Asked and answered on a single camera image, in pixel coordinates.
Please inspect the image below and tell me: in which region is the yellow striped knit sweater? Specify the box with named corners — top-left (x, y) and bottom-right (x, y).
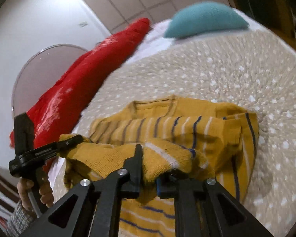
top-left (63, 96), bottom-right (259, 236)

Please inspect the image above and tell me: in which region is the grey knit sleeve forearm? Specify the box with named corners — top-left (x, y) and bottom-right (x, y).
top-left (5, 201), bottom-right (37, 237)

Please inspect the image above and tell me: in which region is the person left hand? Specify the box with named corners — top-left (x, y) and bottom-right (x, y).
top-left (16, 172), bottom-right (54, 212)

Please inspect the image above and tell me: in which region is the red blanket roll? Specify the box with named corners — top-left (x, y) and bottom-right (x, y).
top-left (9, 17), bottom-right (152, 173)

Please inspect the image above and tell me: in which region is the round grey headboard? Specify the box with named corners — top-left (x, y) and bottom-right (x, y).
top-left (11, 44), bottom-right (87, 117)

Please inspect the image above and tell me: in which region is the beige dotted bed blanket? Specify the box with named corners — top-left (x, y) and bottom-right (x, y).
top-left (75, 31), bottom-right (296, 236)

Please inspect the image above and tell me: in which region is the white bed sheet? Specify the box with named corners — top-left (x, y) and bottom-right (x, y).
top-left (48, 8), bottom-right (296, 189)

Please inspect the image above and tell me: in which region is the teal pillow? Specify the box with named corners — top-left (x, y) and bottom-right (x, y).
top-left (164, 2), bottom-right (249, 39)

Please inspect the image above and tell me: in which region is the wall socket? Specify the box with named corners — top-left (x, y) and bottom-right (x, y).
top-left (78, 22), bottom-right (88, 27)

